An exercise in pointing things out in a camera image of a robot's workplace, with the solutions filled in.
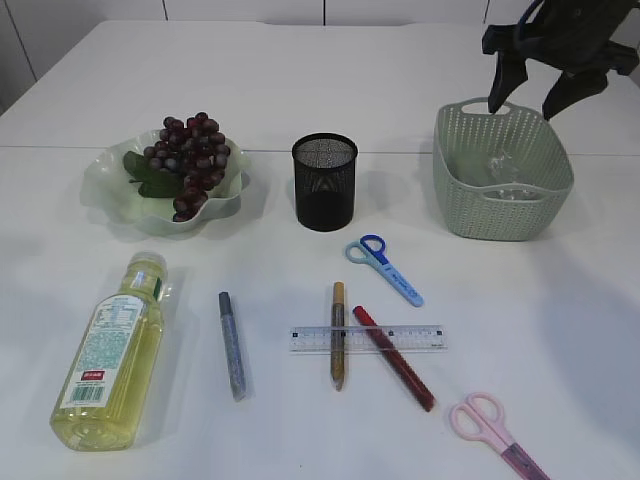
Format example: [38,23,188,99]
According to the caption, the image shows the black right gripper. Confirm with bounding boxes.
[482,1,639,120]

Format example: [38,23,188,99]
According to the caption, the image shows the clear plastic sheet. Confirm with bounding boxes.
[484,150,541,201]

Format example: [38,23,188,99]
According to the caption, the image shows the purple artificial grape bunch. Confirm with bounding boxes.
[123,112,231,223]

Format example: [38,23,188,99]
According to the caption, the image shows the yellow tea bottle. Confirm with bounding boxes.
[50,251,167,451]

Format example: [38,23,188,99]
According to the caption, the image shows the green plastic woven basket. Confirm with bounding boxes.
[433,97,574,241]

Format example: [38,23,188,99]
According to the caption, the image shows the black mesh pen holder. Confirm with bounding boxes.
[292,133,358,232]

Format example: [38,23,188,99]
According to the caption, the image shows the clear plastic ruler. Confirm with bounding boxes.
[287,325,448,354]

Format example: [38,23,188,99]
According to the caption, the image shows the gold glitter pen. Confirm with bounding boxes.
[330,282,346,391]

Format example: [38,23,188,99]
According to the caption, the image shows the red glitter pen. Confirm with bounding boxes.
[353,306,436,412]

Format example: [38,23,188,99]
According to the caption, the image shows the silver glitter pen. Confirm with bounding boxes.
[218,291,248,402]

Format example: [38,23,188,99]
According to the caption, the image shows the green wavy glass plate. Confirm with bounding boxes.
[80,130,250,236]

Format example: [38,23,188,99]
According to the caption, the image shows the blue capped scissors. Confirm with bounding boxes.
[344,234,424,307]

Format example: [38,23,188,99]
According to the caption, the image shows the pink scissors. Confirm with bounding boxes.
[449,392,550,480]

